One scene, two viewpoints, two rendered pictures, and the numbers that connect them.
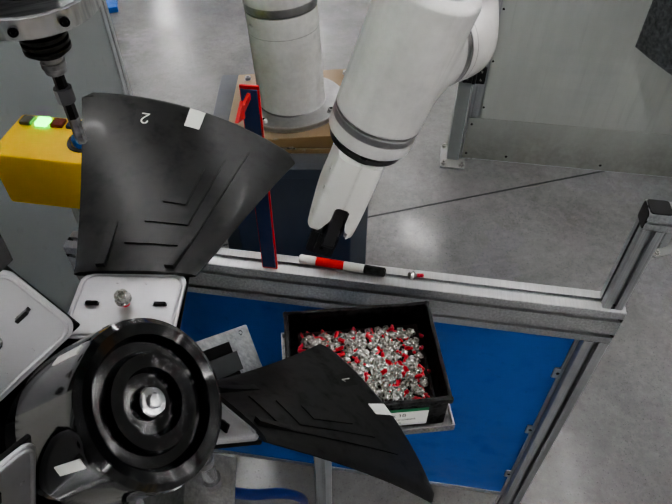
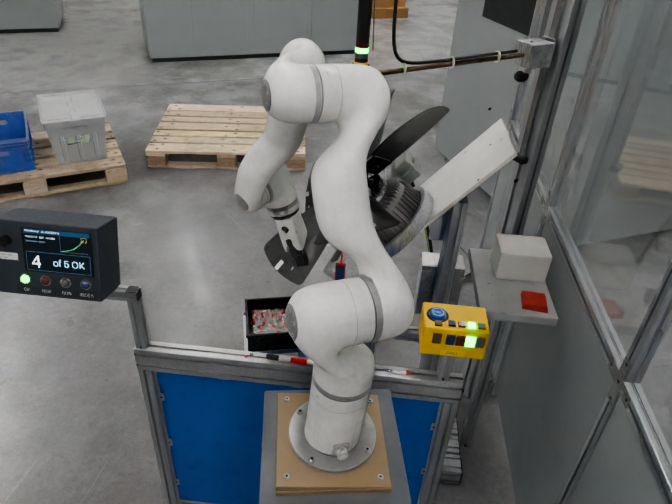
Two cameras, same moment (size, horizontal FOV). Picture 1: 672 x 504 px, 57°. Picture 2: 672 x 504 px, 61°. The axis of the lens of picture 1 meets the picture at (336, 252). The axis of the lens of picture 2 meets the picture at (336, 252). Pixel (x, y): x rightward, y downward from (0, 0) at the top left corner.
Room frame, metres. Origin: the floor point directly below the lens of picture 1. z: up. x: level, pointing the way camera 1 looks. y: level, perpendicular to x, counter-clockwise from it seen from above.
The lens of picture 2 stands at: (1.77, -0.01, 1.98)
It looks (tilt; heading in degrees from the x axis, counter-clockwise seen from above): 34 degrees down; 175
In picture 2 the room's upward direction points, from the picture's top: 3 degrees clockwise
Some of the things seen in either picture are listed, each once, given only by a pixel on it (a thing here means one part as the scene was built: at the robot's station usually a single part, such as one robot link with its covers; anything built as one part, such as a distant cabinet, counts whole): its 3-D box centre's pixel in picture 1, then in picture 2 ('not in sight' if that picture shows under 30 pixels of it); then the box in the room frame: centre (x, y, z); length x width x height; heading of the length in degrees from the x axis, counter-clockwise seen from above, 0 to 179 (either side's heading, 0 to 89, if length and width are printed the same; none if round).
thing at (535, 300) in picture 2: not in sight; (534, 301); (0.41, 0.76, 0.87); 0.08 x 0.08 x 0.02; 74
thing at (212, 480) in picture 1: (208, 469); not in sight; (0.28, 0.14, 0.96); 0.02 x 0.02 x 0.06
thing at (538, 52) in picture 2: not in sight; (535, 53); (0.04, 0.72, 1.54); 0.10 x 0.07 x 0.09; 116
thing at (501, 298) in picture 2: not in sight; (509, 283); (0.29, 0.72, 0.85); 0.36 x 0.24 x 0.03; 171
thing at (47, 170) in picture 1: (68, 166); (452, 332); (0.72, 0.40, 1.02); 0.16 x 0.10 x 0.11; 81
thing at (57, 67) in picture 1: (49, 53); not in sight; (0.31, 0.16, 1.42); 0.01 x 0.01 x 0.02
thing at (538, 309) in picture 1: (333, 285); (296, 371); (0.65, 0.00, 0.82); 0.90 x 0.04 x 0.08; 81
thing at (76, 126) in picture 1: (68, 105); not in sight; (0.31, 0.16, 1.39); 0.01 x 0.01 x 0.05
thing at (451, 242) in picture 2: not in sight; (433, 332); (0.23, 0.51, 0.58); 0.09 x 0.05 x 1.15; 171
